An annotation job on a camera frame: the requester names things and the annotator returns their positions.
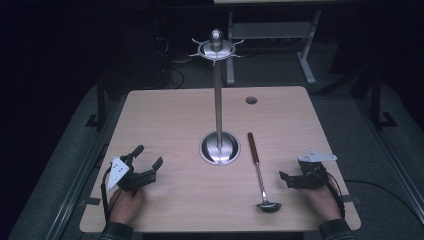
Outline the person's right hand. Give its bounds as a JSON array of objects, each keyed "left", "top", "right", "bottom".
[{"left": 300, "top": 184, "right": 343, "bottom": 222}]

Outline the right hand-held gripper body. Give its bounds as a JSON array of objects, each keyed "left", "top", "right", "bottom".
[{"left": 286, "top": 149, "right": 338, "bottom": 190}]

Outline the metal utensil rack stand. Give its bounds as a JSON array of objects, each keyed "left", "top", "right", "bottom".
[{"left": 188, "top": 28, "right": 245, "bottom": 167}]

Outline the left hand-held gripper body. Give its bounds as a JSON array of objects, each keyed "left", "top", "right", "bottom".
[{"left": 105, "top": 153, "right": 158, "bottom": 193}]

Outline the black metal stand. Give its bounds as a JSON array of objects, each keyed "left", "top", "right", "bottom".
[
  {"left": 368, "top": 68, "right": 398, "bottom": 130},
  {"left": 84, "top": 75, "right": 108, "bottom": 130}
]

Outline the ladle with red-brown handle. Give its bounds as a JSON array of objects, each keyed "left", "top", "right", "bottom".
[{"left": 246, "top": 132, "right": 283, "bottom": 214}]

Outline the black cable on floor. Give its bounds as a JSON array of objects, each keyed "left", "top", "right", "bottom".
[{"left": 344, "top": 179, "right": 424, "bottom": 229}]

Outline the grey metal desk frame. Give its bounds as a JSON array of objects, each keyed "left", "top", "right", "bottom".
[{"left": 225, "top": 9, "right": 323, "bottom": 86}]

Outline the tangle of dark cables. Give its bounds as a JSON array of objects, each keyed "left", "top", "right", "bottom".
[{"left": 154, "top": 33, "right": 186, "bottom": 89}]

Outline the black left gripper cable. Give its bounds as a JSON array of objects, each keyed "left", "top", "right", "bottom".
[{"left": 100, "top": 165, "right": 114, "bottom": 224}]

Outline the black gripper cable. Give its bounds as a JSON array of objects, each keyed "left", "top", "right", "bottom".
[
  {"left": 100, "top": 165, "right": 114, "bottom": 224},
  {"left": 313, "top": 170, "right": 347, "bottom": 219}
]

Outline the person's left hand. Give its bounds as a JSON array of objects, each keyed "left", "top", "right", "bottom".
[{"left": 108, "top": 187, "right": 146, "bottom": 226}]

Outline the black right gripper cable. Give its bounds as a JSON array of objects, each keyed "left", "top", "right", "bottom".
[{"left": 313, "top": 170, "right": 347, "bottom": 219}]

